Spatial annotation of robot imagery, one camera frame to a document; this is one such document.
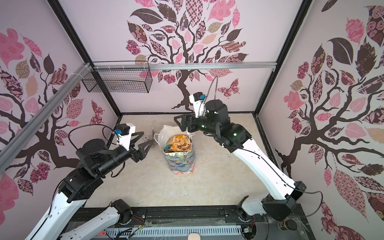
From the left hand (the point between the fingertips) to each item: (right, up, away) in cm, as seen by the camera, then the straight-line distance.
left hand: (149, 139), depth 60 cm
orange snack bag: (+10, -4, +21) cm, 24 cm away
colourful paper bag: (+11, -14, +16) cm, 24 cm away
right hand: (+13, +10, +1) cm, 16 cm away
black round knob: (+59, -38, +5) cm, 71 cm away
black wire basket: (-30, +38, +35) cm, 60 cm away
